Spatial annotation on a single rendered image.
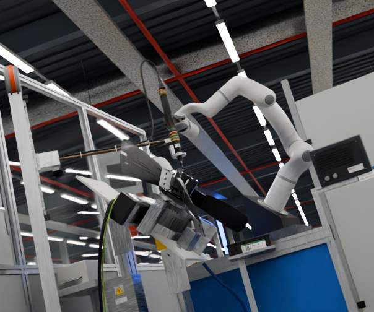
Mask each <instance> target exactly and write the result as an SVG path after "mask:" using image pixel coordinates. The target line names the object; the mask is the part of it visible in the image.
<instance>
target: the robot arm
mask: <svg viewBox="0 0 374 312"><path fill-rule="evenodd" d="M237 95H241V96H243V97H245V98H247V99H249V100H251V101H253V102H254V104H255V105H256V107H257V108H258V109H259V110H260V112H261V113H262V114H263V115H264V116H265V117H266V119H267V120H268V121H269V122H270V124H271V126H272V127H273V128H274V130H275V131H276V133H277V135H278V136H279V138H280V141H281V142H282V145H283V147H284V149H285V151H286V153H287V155H288V156H289V157H290V158H291V159H290V160H289V161H288V162H287V163H286V164H285V165H283V166H281V168H280V169H279V171H278V173H277V175H276V177H275V180H274V182H273V184H272V186H271V188H270V190H269V192H268V194H267V196H266V198H265V200H262V199H258V203H260V204H261V205H262V206H264V207H265V208H267V209H269V210H271V211H273V212H275V213H278V214H280V215H284V216H287V215H288V213H287V212H286V210H285V209H284V207H285V205H286V203H287V201H288V199H289V197H290V195H291V193H292V191H293V189H294V187H295V185H296V183H297V181H298V179H299V177H300V175H301V174H302V173H303V172H304V171H306V170H307V169H308V168H309V167H310V166H311V164H312V161H311V158H310V154H309V152H310V151H312V150H314V148H313V147H312V146H311V145H310V144H307V143H306V142H304V141H303V140H302V139H301V138H300V137H299V136H298V134H297V132H296V130H295V128H294V126H293V125H292V123H291V121H290V120H289V118H288V117H287V115H286V114H285V112H284V111H283V110H282V108H281V107H280V106H279V105H278V104H277V103H276V95H275V93H274V92H273V91H272V90H271V89H269V88H267V87H265V86H263V85H261V84H259V83H257V82H255V81H253V80H251V79H249V78H247V77H244V76H235V77H233V78H232V79H230V80H229V81H228V82H227V83H226V84H225V85H224V86H223V87H221V88H220V89H219V90H218V91H217V92H216V93H215V94H213V96H212V97H211V98H210V99H208V101H206V102H205V103H190V104H187V105H185V106H183V107H182V108H180V109H179V110H178V111H177V112H176V113H175V114H173V113H171V117H172V120H173V121H174V124H175V128H176V131H177V132H178V133H180V134H182V135H184V136H186V137H188V138H190V139H194V138H195V137H197V136H198V134H199V128H198V126H197V125H195V124H194V123H192V122H191V121H190V120H189V119H188V118H187V117H186V116H187V115H189V114H190V113H193V112H198V113H202V114H203V115H205V116H207V117H209V118H211V117H213V116H215V115H216V114H217V113H218V112H219V111H220V110H221V109H223V108H224V107H225V106H226V105H227V104H229V103H230V102H231V101H232V100H233V99H234V98H235V97H236V96H237Z"/></svg>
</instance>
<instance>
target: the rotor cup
mask: <svg viewBox="0 0 374 312"><path fill-rule="evenodd" d="M176 172H177V173H176ZM175 173H176V175H175ZM174 175H175V176H174ZM187 175H189V174H188V173H186V172H185V171H183V170H180V169H176V171H175V172H174V174H173V176H174V177H173V176H172V177H171V181H170V187H169V190H168V191H167V190H166V189H164V188H161V192H163V193H164V195H166V196H167V197H169V198H170V199H172V200H173V201H175V202H177V203H179V204H181V205H183V206H187V205H186V204H185V203H184V202H183V200H182V195H181V194H180V193H179V191H181V186H180V183H179V182H178V180H177V179H176V178H180V179H182V181H183V182H184V184H185V183H186V181H187V180H188V179H189V181H188V182H187V184H186V185H185V186H186V189H187V191H188V193H189V195H191V193H192V192H193V190H194V188H195V187H196V185H197V184H198V180H197V179H196V178H194V177H193V176H191V175H189V176H187Z"/></svg>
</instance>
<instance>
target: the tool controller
mask: <svg viewBox="0 0 374 312"><path fill-rule="evenodd" d="M309 154H310V158H311V161H312V163H313V166H314V168H315V172H316V174H317V177H318V179H319V182H320V185H321V187H325V186H329V185H331V184H334V183H338V182H340V181H344V180H348V179H350V178H353V177H356V176H359V175H363V174H366V173H369V172H371V171H372V165H371V163H370V160H369V157H368V155H367V152H366V150H365V146H364V144H363V141H362V138H361V136H360V134H358V135H355V136H352V137H349V138H347V139H343V140H341V141H337V142H335V143H332V144H329V145H326V146H323V147H320V148H318V149H315V150H312V151H310V152H309Z"/></svg>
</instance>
